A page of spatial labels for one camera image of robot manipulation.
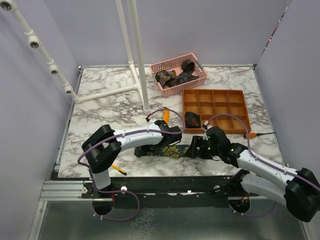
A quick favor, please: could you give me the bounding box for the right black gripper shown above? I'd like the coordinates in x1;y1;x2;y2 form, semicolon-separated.
184;135;222;160

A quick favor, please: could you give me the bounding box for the blue yellow floral tie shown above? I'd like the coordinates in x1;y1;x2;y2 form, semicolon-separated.
134;144;190;159

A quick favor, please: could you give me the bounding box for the orange compartment tray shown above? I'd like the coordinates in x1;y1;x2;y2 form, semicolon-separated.
182;89;252;134

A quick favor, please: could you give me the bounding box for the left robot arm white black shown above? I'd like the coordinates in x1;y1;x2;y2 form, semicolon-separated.
81;120;182;198

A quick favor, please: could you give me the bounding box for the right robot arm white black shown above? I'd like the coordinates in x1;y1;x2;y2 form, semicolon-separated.
185;126;320;223

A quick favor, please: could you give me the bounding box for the orange utility knife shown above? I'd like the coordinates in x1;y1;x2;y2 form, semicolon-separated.
163;107;170;124

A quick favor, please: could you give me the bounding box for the rolled dark red-patterned tie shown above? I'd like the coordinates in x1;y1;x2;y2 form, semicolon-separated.
184;111;201;129

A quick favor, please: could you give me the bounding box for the yellow black pencil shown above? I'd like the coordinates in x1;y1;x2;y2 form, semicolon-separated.
112;164;127;176

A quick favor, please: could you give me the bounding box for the dark orange-patterned tie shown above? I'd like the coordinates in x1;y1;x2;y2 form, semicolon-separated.
155;70;177;88

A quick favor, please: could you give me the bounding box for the pink plastic basket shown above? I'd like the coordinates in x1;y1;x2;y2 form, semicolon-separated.
149;53;208;98

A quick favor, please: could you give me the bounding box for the dark blue-patterned tie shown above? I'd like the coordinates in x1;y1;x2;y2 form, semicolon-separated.
168;72;199;87

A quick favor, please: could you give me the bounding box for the white pvc pipe rack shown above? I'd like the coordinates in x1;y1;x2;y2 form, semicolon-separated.
0;0;150;113

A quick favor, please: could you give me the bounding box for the rolled brown tie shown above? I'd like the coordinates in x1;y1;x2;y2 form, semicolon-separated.
181;59;195;74

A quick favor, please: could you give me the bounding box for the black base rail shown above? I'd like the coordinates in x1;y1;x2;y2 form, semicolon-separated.
81;175;245;208

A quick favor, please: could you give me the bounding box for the orange handled screwdriver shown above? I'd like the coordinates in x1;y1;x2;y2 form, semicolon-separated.
243;132;275;139

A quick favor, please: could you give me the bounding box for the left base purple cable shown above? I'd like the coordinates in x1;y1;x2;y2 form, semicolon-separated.
91;172;140;222

